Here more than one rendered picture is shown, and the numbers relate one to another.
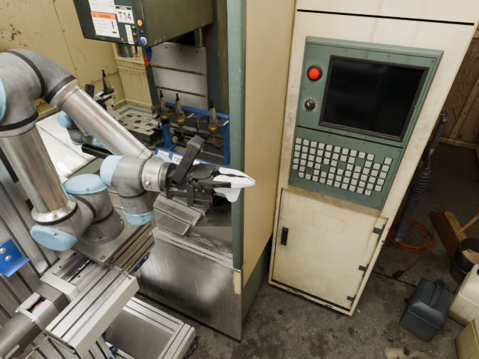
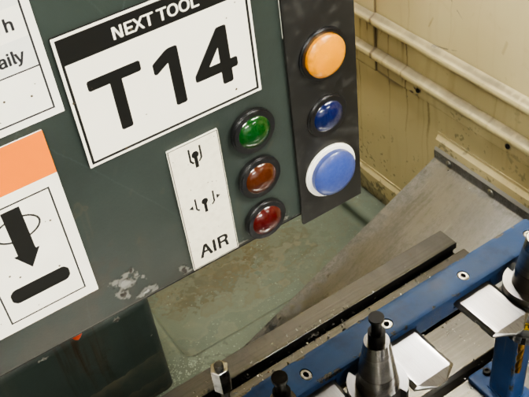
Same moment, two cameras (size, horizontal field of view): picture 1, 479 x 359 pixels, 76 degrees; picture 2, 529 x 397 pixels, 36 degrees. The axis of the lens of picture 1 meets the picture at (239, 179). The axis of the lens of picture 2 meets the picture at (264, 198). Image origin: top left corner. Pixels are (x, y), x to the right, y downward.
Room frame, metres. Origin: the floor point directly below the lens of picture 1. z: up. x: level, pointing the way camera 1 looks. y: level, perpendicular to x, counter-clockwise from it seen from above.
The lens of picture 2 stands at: (1.42, 0.79, 1.92)
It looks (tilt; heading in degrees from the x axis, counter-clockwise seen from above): 41 degrees down; 307
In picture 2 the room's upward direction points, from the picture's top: 8 degrees counter-clockwise
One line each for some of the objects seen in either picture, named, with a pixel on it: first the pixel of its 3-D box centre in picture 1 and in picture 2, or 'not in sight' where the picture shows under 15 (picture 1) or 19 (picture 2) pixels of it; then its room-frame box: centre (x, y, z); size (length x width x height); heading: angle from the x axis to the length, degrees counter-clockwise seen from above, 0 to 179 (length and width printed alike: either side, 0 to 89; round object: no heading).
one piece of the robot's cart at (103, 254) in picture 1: (101, 238); not in sight; (0.77, 0.51, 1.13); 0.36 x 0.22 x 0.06; 154
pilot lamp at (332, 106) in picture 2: not in sight; (327, 115); (1.61, 0.47, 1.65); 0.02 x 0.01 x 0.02; 65
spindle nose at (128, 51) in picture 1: (129, 43); not in sight; (1.92, 0.65, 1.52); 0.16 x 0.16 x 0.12
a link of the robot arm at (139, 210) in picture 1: (140, 199); not in sight; (0.62, 0.27, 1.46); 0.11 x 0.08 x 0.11; 169
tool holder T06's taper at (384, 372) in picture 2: (178, 105); (376, 361); (1.64, 0.35, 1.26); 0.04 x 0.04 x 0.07
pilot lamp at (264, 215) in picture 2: not in sight; (266, 219); (1.63, 0.51, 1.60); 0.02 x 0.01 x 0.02; 65
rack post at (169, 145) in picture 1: (165, 128); not in sight; (1.76, 0.47, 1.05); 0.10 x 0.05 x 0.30; 155
